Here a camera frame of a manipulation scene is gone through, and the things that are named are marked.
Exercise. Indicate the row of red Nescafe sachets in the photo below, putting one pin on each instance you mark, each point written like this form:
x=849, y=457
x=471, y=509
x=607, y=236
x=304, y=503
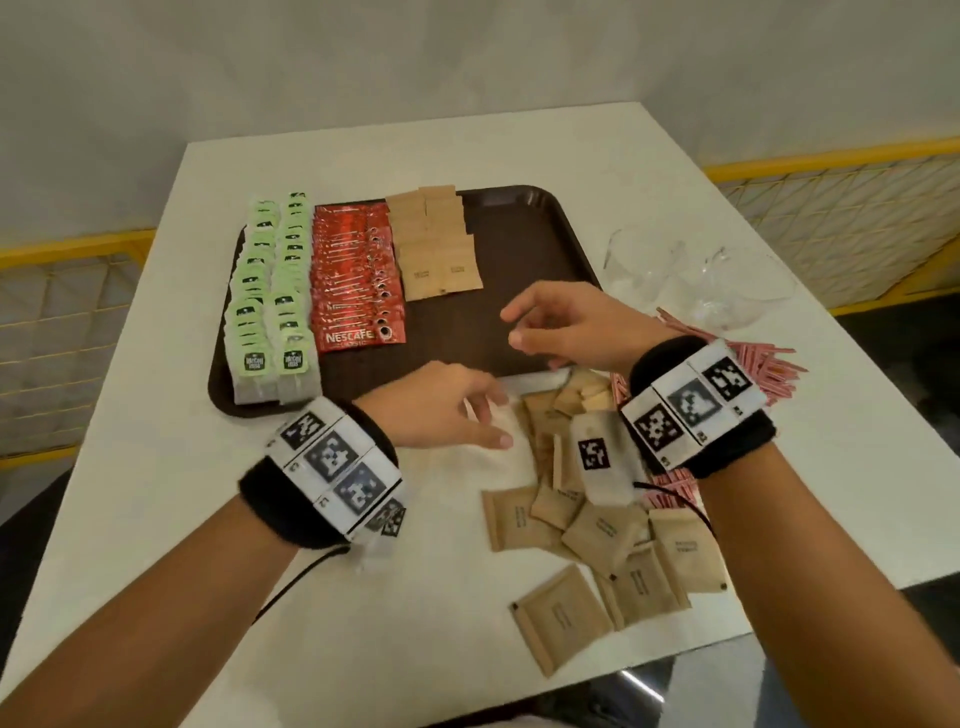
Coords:
x=352, y=285

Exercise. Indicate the brown plastic tray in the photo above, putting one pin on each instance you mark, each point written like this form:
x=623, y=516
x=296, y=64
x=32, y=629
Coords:
x=525, y=247

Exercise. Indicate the right wristband with marker tiles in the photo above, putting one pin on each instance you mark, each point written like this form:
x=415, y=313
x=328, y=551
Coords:
x=690, y=401

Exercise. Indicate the pile of brown sugar packets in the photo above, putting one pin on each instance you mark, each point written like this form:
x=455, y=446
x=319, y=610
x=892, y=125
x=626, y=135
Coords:
x=562, y=615

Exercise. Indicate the person's right forearm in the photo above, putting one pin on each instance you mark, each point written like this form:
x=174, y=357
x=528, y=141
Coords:
x=825, y=600

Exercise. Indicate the person's left hand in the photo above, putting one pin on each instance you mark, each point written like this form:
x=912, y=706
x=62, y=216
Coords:
x=427, y=405

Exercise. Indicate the person's right hand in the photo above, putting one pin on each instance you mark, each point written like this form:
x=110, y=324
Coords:
x=592, y=326

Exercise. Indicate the wristband with marker tiles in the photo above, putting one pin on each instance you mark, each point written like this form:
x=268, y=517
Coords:
x=330, y=457
x=690, y=401

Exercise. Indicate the clear glass cups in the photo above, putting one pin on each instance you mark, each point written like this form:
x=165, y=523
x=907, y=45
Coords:
x=645, y=262

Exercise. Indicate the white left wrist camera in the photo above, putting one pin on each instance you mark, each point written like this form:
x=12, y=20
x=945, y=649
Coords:
x=379, y=540

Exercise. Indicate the neat rows of tea bags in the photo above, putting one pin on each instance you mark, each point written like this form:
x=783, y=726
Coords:
x=255, y=315

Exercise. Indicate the marker cube on right wrist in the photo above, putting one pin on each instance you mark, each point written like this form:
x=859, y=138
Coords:
x=600, y=457

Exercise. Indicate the left wristband with marker tiles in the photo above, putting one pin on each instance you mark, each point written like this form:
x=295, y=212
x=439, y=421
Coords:
x=330, y=457

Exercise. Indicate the neat rows of sugar packets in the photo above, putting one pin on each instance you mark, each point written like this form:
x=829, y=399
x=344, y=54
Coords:
x=435, y=262

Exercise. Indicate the pile of pink stirrer sticks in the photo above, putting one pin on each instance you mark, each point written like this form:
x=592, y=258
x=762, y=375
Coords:
x=757, y=360

